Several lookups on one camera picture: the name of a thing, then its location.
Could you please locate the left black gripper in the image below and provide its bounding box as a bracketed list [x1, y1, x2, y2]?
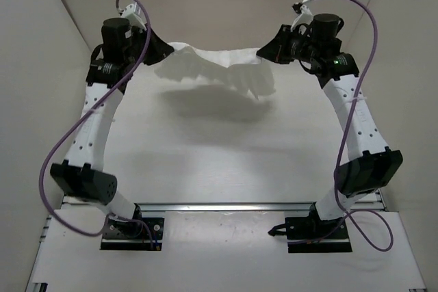
[130, 19, 177, 62]

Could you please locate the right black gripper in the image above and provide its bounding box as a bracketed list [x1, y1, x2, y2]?
[257, 27, 319, 66]

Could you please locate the white skirt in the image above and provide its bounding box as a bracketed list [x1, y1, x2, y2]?
[154, 42, 276, 98]

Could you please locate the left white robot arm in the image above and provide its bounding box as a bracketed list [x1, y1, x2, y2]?
[50, 14, 174, 236]

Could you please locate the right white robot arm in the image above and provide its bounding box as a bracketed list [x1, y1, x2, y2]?
[257, 12, 403, 238]

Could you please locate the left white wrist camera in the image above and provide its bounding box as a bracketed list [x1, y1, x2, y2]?
[119, 3, 146, 30]

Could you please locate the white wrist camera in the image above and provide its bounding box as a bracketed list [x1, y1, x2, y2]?
[291, 0, 313, 31]
[119, 3, 146, 30]

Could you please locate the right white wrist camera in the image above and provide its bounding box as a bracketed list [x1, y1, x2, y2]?
[291, 0, 313, 31]

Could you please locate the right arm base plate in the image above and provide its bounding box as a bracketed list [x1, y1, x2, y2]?
[268, 216, 352, 254]

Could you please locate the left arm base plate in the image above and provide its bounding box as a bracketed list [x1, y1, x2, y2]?
[100, 217, 165, 252]

